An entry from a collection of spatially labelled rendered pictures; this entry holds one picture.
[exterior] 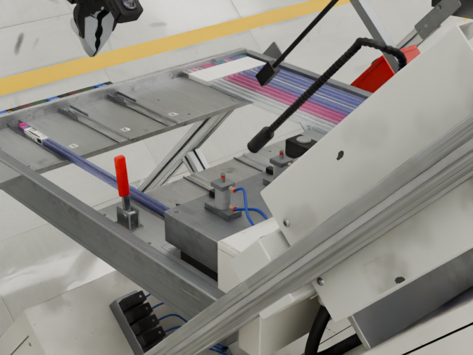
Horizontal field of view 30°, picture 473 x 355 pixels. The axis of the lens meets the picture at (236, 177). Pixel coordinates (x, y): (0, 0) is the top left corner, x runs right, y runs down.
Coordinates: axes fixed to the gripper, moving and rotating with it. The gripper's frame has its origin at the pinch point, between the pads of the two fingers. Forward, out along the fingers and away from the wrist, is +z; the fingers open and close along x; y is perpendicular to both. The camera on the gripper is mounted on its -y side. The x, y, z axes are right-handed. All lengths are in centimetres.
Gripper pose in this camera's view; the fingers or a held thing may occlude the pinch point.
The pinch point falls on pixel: (95, 52)
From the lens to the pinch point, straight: 157.4
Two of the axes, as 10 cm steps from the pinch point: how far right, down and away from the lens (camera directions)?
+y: -6.5, -5.6, 5.2
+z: -1.8, 7.8, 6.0
